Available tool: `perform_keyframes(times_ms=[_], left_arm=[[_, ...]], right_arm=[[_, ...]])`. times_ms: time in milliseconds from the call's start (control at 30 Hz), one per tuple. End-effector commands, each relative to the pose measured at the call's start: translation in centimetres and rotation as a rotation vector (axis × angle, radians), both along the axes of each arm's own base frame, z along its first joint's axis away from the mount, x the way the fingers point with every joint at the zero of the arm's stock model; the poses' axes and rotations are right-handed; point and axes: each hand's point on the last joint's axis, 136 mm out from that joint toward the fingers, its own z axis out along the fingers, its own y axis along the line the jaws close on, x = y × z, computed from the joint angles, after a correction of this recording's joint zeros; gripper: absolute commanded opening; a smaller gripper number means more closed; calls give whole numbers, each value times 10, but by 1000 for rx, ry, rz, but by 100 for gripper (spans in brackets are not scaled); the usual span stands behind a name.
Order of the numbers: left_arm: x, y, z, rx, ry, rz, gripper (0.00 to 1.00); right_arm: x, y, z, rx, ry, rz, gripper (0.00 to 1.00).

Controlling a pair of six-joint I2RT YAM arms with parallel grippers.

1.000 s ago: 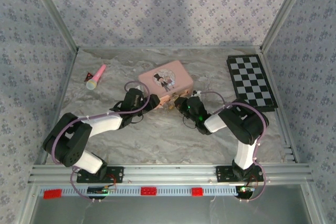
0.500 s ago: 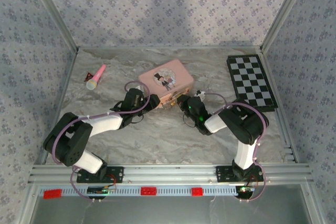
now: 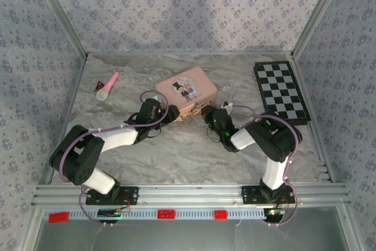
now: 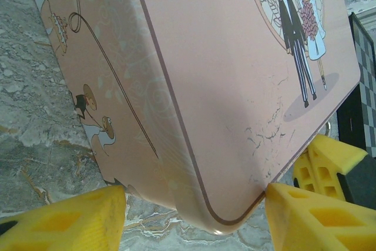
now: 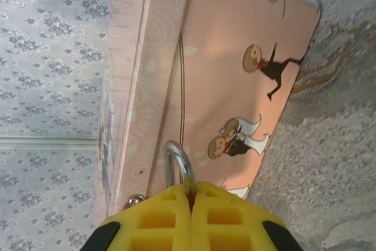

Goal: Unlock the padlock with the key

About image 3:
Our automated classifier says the pink toy microphone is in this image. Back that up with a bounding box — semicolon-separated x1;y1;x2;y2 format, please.
96;71;120;101

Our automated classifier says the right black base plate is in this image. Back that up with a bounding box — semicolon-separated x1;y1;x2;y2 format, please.
241;185;296;205

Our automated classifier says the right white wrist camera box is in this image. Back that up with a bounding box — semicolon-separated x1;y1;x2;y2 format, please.
220;101;235;114

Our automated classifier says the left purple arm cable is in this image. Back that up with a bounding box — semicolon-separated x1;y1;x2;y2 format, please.
58;91;170;227

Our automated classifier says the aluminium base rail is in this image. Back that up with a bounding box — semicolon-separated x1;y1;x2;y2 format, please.
31;184;352;208

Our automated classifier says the green circuit board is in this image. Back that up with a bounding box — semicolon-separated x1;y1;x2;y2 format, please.
263;207;286;224
97;208;132;219

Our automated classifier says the thin red wire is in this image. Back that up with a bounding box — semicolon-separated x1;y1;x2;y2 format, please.
276;195;296;210
119;194;132;213

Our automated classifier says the aluminium side rail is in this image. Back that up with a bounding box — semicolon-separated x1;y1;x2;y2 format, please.
39;53;89;186
290;52;335;183

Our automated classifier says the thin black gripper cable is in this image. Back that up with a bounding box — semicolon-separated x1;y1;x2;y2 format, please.
206;127;221;143

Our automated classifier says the grey metal sheet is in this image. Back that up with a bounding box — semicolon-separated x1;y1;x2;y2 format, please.
23;206;362;251

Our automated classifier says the wide red toy brick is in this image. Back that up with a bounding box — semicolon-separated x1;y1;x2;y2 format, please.
48;212;71;224
157;209;176;220

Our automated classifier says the white slotted cable duct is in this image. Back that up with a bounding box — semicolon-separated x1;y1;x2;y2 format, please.
43;208;267;222

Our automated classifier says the right green circuit board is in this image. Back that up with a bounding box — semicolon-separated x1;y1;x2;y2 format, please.
263;207;286;224

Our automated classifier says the pink tin box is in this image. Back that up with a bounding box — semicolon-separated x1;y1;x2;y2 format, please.
155;66;218;119

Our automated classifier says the aluminium corner post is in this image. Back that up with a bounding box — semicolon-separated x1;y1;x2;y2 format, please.
290;0;350;59
29;0;89;59

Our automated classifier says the black grey chessboard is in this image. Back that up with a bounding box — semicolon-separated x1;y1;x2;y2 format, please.
254;61;312;125

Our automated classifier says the left green circuit board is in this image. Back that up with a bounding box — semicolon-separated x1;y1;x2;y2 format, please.
97;208;132;219

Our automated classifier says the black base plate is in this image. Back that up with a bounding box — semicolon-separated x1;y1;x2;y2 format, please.
241;185;296;205
85;186;139;206

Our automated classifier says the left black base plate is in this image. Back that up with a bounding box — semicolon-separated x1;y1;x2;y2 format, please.
85;186;139;206

